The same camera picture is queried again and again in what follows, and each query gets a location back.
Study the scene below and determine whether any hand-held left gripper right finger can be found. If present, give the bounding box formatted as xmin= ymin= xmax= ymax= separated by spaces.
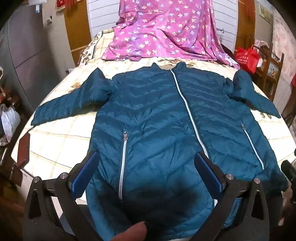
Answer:
xmin=194 ymin=152 xmax=274 ymax=241

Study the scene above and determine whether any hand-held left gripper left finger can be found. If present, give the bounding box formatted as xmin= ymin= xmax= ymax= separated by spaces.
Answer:
xmin=23 ymin=149 xmax=102 ymax=241

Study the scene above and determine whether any teal puffer jacket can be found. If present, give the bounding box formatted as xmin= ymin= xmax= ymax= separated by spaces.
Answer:
xmin=31 ymin=62 xmax=289 ymax=241

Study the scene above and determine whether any bed with cream floral sheet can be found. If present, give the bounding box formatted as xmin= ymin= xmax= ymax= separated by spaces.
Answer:
xmin=22 ymin=30 xmax=289 ymax=209

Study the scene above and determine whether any reddish brown wooden board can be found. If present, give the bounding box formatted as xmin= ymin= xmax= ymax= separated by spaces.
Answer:
xmin=17 ymin=133 xmax=31 ymax=164

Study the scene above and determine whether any white plastic bag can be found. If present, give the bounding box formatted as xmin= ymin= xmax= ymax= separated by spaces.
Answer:
xmin=0 ymin=103 xmax=22 ymax=140

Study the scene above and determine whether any wooden chair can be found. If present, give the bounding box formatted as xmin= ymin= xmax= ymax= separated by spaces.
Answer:
xmin=253 ymin=41 xmax=285 ymax=102

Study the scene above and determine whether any red shopping bag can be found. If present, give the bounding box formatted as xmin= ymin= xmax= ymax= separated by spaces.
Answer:
xmin=235 ymin=45 xmax=263 ymax=74

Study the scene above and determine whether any grey wardrobe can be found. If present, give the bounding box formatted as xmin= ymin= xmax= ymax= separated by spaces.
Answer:
xmin=0 ymin=0 xmax=77 ymax=112

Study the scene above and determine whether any wooden door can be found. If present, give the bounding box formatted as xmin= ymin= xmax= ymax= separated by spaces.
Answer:
xmin=64 ymin=0 xmax=93 ymax=66

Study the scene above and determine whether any purple floral bed sheet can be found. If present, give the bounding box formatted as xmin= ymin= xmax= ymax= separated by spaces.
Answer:
xmin=102 ymin=0 xmax=241 ymax=69

